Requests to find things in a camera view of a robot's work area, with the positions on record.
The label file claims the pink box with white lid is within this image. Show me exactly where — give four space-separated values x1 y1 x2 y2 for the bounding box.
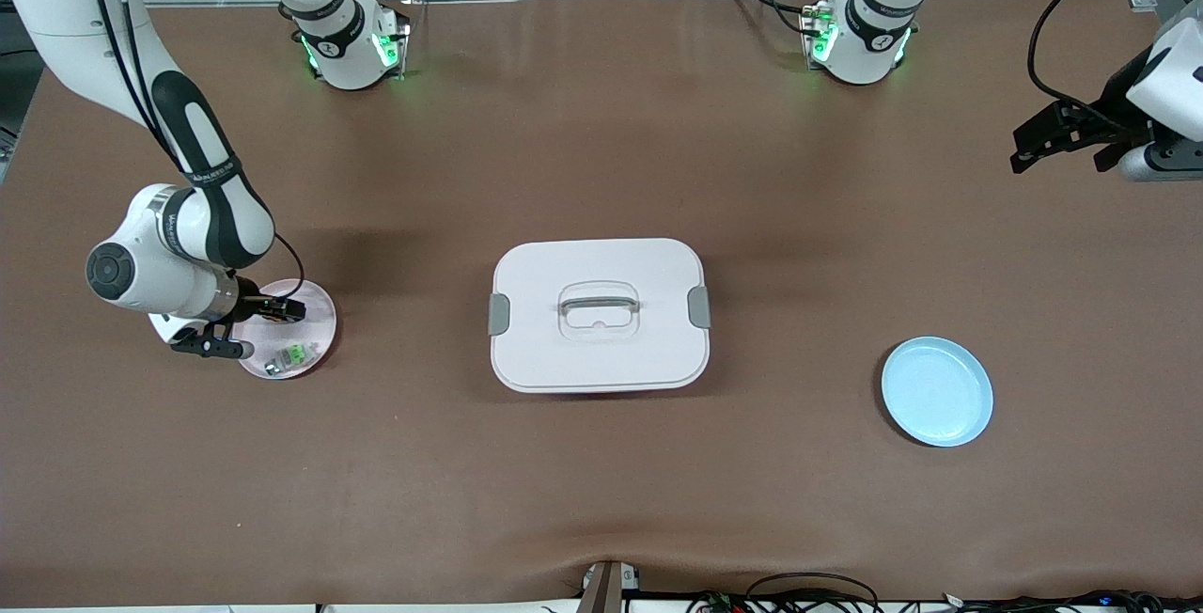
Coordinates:
487 237 712 395

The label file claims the pink round plate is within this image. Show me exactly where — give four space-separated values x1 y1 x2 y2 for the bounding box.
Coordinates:
235 278 338 381

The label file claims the light blue round plate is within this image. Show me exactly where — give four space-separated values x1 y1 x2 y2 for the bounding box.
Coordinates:
881 336 995 448

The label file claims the brown table mat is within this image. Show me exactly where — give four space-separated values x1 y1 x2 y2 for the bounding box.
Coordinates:
0 0 1203 606

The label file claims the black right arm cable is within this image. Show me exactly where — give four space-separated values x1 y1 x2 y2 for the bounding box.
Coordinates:
83 0 306 304

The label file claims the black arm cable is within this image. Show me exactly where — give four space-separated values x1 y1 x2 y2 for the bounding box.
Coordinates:
1026 0 1203 134
83 0 306 304

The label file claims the green and white switch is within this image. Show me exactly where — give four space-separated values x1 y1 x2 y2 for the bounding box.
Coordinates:
264 340 321 377

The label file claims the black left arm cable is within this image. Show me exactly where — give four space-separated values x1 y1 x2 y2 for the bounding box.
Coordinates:
1026 0 1203 134

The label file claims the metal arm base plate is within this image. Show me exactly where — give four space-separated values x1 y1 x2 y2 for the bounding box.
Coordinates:
797 0 832 63
374 2 413 82

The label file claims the grey stand post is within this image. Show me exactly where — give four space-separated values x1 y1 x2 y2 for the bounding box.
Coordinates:
575 559 642 613

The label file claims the black looped cable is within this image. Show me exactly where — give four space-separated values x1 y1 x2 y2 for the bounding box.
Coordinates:
745 572 882 613

